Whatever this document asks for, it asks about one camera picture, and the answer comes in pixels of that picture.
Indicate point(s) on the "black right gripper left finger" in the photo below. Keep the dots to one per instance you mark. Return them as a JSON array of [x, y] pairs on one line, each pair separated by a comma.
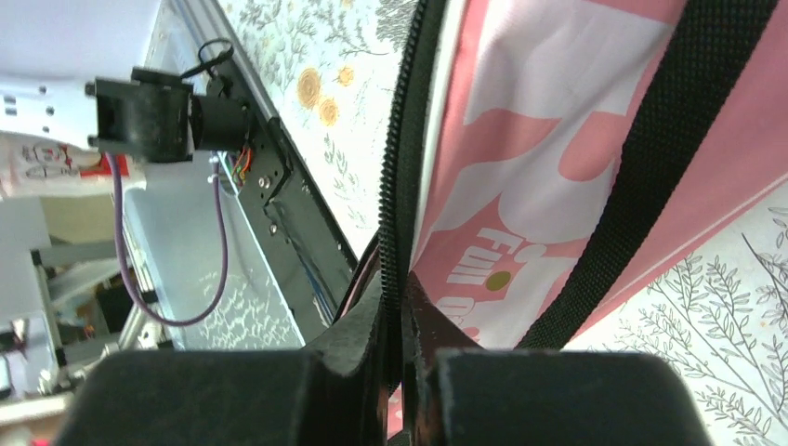
[[333, 391]]

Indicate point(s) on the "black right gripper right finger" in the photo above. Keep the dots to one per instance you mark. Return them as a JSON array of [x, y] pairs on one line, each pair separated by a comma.
[[457, 393]]

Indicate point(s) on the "pink sport racket bag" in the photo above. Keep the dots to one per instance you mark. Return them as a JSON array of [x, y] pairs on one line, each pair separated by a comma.
[[530, 104]]

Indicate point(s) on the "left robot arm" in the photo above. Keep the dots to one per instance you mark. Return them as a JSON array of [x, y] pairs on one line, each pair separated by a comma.
[[155, 116]]

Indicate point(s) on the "floral patterned table mat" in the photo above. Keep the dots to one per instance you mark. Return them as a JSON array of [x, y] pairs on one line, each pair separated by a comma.
[[330, 68]]

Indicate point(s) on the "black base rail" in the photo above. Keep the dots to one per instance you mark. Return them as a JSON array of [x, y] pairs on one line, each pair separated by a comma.
[[309, 257]]

